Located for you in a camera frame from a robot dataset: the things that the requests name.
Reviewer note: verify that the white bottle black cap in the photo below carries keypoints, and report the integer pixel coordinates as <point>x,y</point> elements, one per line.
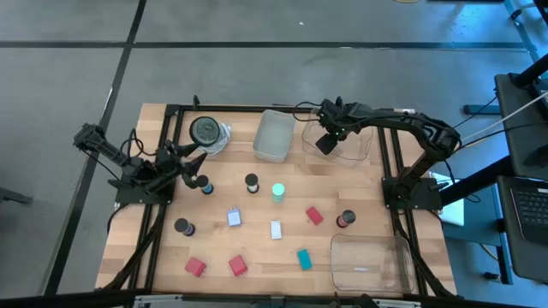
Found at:
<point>251,179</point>

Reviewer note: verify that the black slanted pole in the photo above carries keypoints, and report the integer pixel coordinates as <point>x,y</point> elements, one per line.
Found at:
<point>531,70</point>

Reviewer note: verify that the white charger plug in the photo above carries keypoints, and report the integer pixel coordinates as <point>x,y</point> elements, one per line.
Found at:
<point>276,230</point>

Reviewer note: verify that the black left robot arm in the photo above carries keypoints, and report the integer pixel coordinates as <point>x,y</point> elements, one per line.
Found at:
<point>98,143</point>

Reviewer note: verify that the teal desk frame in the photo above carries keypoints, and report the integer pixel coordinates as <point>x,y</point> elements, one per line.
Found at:
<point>498,239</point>

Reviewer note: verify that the white box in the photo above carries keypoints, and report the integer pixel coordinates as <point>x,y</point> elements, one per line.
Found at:
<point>454,209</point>

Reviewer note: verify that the black computer mouse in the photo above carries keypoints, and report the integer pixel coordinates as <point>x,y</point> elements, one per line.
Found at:
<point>537,156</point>

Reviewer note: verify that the black desk top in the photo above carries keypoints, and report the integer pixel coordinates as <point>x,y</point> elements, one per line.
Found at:
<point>514,128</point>

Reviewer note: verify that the black diagonal stand beam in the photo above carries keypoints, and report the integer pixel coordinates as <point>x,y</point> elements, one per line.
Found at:
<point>475,181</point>

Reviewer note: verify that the black laptop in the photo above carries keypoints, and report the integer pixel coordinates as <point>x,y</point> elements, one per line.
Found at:
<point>531,214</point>

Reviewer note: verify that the grey plastic bin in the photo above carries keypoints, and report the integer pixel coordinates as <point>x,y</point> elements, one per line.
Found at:
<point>274,137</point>

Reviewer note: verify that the purple bottle black cap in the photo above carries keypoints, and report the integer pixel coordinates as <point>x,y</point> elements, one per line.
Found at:
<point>181,224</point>

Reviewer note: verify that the teal metal frame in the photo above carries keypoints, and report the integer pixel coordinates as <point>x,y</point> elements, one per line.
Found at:
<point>524,32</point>

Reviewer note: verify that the lavender charger plug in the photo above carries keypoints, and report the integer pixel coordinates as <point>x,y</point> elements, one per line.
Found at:
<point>234,218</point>

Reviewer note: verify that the blue bottle black cap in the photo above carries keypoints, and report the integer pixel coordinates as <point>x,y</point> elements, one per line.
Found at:
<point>202,181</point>

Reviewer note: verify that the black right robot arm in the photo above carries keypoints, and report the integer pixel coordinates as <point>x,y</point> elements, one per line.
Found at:
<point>406,122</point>

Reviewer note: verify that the mint green bottle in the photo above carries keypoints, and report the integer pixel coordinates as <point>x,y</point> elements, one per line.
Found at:
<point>278,189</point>

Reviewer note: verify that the round black-lidded clear container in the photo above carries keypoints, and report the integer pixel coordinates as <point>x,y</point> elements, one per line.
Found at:
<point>204,131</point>

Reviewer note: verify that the dark floor object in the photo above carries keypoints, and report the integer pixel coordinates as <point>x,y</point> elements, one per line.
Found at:
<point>13,197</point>

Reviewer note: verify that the slim red charger plug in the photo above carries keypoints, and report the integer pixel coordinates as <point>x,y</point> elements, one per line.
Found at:
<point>314,215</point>

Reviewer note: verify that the red bottle black cap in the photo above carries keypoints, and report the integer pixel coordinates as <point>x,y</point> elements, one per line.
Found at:
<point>349,216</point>

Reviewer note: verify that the black crossbar silver brackets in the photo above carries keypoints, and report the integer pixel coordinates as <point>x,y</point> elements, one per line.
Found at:
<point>64,300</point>

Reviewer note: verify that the clear tray white label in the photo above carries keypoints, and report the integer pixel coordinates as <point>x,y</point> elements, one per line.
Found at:
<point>368,256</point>

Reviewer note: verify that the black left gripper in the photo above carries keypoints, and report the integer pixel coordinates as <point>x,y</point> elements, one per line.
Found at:
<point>168,164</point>

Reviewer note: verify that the square red charger plug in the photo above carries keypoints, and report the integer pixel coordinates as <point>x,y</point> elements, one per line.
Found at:
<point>195,266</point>
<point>237,265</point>

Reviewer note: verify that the teal charger plug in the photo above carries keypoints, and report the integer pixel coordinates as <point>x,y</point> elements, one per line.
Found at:
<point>304,259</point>

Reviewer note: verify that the black floor foot bar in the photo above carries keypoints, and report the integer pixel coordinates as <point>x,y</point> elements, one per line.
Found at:
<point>481,109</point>

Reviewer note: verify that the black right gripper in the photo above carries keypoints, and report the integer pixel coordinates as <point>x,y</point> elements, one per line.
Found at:
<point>338,120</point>

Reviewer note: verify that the clear tray wavy rim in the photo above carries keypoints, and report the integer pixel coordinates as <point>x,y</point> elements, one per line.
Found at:
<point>355,149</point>

